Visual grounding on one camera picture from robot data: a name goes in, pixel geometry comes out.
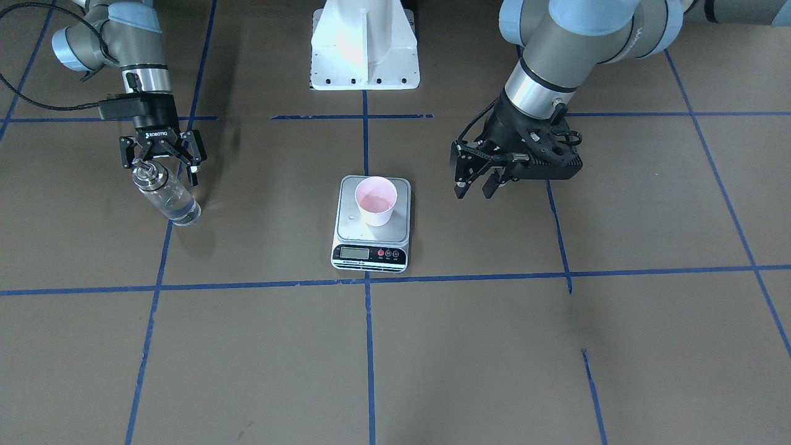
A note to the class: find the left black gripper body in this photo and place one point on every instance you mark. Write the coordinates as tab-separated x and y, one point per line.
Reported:
498	131

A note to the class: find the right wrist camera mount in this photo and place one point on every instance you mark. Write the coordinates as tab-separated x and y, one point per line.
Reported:
122	106

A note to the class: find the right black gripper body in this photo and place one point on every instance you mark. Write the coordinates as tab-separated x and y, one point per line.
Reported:
159	120

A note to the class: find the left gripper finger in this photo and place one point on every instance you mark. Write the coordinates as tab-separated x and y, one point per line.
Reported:
501	176
472	160

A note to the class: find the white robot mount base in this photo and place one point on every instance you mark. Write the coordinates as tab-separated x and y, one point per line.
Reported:
364	45

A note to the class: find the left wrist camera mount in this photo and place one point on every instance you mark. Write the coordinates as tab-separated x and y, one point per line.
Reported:
547	149

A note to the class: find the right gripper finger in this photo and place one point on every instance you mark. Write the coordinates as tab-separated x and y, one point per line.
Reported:
193	154
130	150

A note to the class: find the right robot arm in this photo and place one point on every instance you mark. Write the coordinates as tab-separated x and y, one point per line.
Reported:
128	35

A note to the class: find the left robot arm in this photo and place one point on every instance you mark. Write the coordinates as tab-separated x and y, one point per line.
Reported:
562	41

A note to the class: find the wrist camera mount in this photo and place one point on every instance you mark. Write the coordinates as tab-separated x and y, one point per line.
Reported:
547	149
122	106

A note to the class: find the digital kitchen scale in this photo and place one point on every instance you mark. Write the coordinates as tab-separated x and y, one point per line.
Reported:
358	246

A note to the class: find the clear glass sauce bottle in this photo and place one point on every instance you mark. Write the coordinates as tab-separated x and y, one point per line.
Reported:
163	189

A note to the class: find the pink cup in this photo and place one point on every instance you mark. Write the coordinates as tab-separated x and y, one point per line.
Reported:
376	197

